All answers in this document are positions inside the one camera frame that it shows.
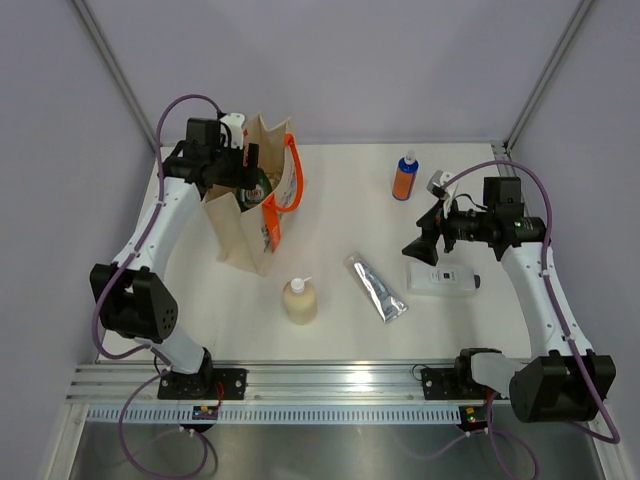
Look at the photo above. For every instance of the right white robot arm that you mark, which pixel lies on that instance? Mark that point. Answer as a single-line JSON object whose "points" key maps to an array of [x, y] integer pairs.
{"points": [[565, 380]]}

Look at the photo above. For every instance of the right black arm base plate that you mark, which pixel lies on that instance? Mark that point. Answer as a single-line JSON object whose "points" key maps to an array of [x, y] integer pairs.
{"points": [[448, 384]]}

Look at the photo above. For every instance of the canvas bag orange handles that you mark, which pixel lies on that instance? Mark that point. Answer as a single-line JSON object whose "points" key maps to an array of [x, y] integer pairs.
{"points": [[249, 232]]}

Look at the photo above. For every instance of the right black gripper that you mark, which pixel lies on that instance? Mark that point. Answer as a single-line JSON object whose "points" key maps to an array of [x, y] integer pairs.
{"points": [[424, 248]]}

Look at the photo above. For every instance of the cream pump bottle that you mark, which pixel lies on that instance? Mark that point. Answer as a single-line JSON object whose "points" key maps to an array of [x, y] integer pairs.
{"points": [[300, 300]]}

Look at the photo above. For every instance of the silver tube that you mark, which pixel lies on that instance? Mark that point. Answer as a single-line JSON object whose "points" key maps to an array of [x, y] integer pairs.
{"points": [[386, 302]]}

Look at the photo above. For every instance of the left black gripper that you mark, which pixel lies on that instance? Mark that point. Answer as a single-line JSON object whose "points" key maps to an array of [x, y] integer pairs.
{"points": [[243, 176]]}

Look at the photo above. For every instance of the aluminium mounting rail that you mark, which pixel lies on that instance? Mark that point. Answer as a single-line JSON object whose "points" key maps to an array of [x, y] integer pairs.
{"points": [[337, 383]]}

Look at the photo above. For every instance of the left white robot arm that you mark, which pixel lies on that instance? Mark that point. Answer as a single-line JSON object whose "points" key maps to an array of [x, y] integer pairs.
{"points": [[132, 299]]}

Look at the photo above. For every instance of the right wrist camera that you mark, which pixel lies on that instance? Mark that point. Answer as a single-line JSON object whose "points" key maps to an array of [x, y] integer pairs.
{"points": [[437, 186]]}

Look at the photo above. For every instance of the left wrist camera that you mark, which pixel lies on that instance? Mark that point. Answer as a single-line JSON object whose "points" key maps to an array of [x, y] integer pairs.
{"points": [[232, 127]]}

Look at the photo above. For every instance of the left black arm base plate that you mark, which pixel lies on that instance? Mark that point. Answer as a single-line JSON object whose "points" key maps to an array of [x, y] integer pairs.
{"points": [[228, 382]]}

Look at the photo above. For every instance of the white rectangular lotion bottle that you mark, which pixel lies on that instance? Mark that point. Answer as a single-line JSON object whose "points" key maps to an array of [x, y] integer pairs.
{"points": [[443, 280]]}

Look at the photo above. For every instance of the orange blue spray bottle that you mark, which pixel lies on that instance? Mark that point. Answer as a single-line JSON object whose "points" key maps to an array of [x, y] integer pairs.
{"points": [[405, 176]]}

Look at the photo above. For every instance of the green dish soap bottle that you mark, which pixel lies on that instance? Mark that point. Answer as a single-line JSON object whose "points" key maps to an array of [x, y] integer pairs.
{"points": [[250, 198]]}

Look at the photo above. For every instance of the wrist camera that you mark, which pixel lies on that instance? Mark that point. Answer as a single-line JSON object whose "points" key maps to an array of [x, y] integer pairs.
{"points": [[437, 186], [232, 127]]}

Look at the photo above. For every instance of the white slotted cable duct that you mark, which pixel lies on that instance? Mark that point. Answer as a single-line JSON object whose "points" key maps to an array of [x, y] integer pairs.
{"points": [[419, 414]]}

